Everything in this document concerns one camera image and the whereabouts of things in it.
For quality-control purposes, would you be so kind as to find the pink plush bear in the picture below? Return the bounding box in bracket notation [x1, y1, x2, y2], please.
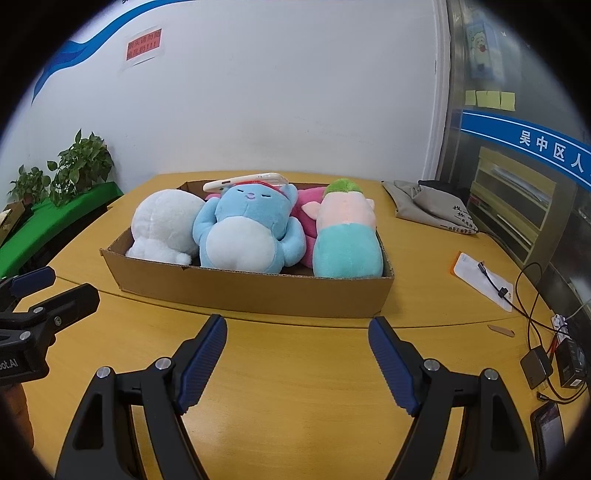
[205, 186, 331, 268]

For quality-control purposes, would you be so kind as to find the small potted plant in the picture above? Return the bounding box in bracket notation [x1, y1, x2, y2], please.
[7, 165, 51, 204]

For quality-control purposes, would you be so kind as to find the white plush toy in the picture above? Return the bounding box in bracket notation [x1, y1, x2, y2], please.
[126, 189, 207, 266]

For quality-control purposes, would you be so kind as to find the blue banner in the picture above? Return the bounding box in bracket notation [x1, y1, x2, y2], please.
[461, 108, 591, 188]

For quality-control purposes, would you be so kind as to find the blue plush toy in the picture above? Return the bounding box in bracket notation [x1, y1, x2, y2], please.
[192, 181, 306, 274]

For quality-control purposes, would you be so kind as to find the black box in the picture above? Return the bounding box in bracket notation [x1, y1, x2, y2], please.
[554, 339, 590, 388]

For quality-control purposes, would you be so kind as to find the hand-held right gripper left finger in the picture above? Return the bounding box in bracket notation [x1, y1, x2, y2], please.
[54, 314, 228, 480]

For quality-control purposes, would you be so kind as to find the white power strip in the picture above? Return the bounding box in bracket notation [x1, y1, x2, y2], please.
[551, 314, 573, 342]

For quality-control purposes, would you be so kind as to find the long black cable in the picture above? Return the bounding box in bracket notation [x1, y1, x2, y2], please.
[512, 263, 556, 352]

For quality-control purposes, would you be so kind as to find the short black cable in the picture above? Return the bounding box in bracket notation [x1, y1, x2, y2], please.
[478, 261, 513, 302]

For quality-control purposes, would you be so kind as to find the brown cardboard piece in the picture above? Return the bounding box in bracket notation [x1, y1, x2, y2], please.
[0, 203, 27, 245]

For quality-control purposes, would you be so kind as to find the grey cloth bag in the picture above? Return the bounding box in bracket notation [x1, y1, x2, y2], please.
[382, 179, 481, 236]

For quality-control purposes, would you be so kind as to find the red wall sign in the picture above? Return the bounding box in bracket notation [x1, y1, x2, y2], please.
[121, 24, 164, 73]

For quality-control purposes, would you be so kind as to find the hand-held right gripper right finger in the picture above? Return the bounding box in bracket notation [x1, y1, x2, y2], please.
[368, 316, 540, 480]

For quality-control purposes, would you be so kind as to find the wooden shelf cabinet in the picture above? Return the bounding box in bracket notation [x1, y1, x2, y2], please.
[468, 147, 557, 264]

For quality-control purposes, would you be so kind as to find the person's left hand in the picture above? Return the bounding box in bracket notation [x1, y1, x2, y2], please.
[0, 383, 34, 462]

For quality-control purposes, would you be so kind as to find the blue cartoon poster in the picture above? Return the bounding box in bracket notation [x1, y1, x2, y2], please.
[464, 21, 505, 81]

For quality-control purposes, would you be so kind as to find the large potted plant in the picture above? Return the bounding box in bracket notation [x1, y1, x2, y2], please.
[48, 129, 114, 206]

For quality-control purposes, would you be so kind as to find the black smartphone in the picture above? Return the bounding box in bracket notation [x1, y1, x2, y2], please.
[530, 401, 567, 476]

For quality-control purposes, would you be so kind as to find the green-haired plush toy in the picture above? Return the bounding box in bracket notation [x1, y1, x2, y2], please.
[312, 178, 385, 279]

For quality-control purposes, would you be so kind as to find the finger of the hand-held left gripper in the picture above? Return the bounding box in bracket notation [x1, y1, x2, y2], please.
[0, 266, 57, 319]
[0, 283, 101, 331]

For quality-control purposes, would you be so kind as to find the green table cloth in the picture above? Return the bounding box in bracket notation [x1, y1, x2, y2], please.
[0, 181, 124, 278]

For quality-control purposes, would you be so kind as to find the cardboard box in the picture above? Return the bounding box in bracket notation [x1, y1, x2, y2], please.
[100, 181, 396, 319]

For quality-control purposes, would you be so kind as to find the black power adapter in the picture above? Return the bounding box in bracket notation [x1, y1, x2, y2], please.
[521, 348, 554, 389]

